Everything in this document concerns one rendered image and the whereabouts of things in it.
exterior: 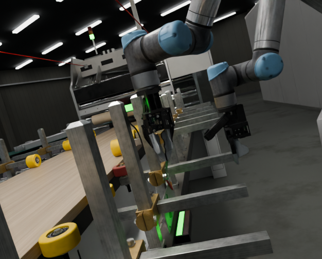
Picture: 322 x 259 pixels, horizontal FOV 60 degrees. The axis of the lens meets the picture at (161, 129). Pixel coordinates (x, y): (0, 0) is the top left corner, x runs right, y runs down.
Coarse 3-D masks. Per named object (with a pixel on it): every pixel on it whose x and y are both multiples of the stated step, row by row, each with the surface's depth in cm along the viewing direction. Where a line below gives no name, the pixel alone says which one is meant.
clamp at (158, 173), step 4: (160, 164) 107; (164, 164) 106; (160, 168) 101; (164, 168) 104; (152, 172) 99; (156, 172) 98; (160, 172) 99; (164, 172) 102; (152, 176) 98; (156, 176) 97; (160, 176) 97; (148, 180) 99; (152, 180) 98; (156, 180) 98; (160, 180) 97; (164, 180) 99; (152, 184) 98; (156, 184) 98; (160, 184) 98
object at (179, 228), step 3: (180, 213) 100; (183, 213) 99; (180, 216) 97; (183, 216) 96; (180, 219) 95; (183, 219) 94; (180, 222) 93; (177, 225) 91; (180, 225) 91; (177, 228) 89; (180, 228) 89; (177, 231) 87; (180, 231) 87; (177, 234) 85; (180, 234) 85
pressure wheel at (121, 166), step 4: (120, 164) 107; (124, 164) 107; (112, 168) 107; (116, 168) 104; (120, 168) 104; (124, 168) 104; (116, 172) 104; (120, 172) 104; (124, 172) 104; (116, 176) 105; (120, 176) 104; (124, 176) 107; (128, 184) 108; (128, 188) 108
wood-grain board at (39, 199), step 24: (48, 168) 155; (72, 168) 134; (0, 192) 123; (24, 192) 109; (48, 192) 98; (72, 192) 89; (24, 216) 78; (48, 216) 72; (72, 216) 72; (24, 240) 60
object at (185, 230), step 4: (188, 212) 99; (184, 216) 96; (188, 216) 95; (184, 220) 93; (188, 220) 92; (184, 224) 91; (188, 224) 90; (184, 228) 88; (188, 228) 88; (184, 232) 86
